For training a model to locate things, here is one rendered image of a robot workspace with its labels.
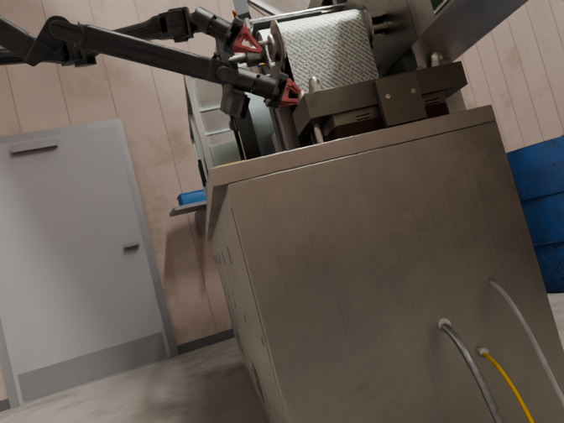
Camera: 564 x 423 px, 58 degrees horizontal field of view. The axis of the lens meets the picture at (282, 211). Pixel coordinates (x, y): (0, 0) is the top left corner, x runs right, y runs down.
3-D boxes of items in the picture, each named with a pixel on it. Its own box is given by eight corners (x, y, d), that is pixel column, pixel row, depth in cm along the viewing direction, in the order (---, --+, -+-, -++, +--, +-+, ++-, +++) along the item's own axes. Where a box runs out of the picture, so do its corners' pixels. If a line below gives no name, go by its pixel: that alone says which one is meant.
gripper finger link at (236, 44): (256, 58, 139) (226, 41, 139) (253, 67, 146) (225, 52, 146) (267, 37, 140) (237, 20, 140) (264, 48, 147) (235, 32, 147)
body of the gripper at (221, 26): (231, 39, 136) (206, 25, 135) (229, 54, 146) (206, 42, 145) (241, 18, 137) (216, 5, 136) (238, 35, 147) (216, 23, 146)
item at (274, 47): (272, 67, 145) (265, 44, 147) (279, 65, 146) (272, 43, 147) (275, 53, 138) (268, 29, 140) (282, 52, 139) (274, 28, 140)
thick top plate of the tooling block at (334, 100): (298, 136, 131) (291, 113, 131) (437, 104, 138) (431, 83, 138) (310, 118, 115) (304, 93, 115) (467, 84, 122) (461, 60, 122)
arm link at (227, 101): (219, 64, 126) (210, 61, 133) (207, 109, 128) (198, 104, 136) (262, 78, 131) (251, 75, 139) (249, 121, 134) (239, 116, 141)
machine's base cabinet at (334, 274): (240, 362, 347) (210, 240, 352) (328, 336, 358) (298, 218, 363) (331, 608, 99) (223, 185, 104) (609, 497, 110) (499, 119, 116)
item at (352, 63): (305, 122, 136) (287, 56, 137) (385, 104, 140) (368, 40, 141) (305, 121, 135) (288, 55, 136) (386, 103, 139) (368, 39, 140)
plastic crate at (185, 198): (216, 201, 452) (214, 190, 453) (222, 197, 430) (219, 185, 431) (179, 210, 441) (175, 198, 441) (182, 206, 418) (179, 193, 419)
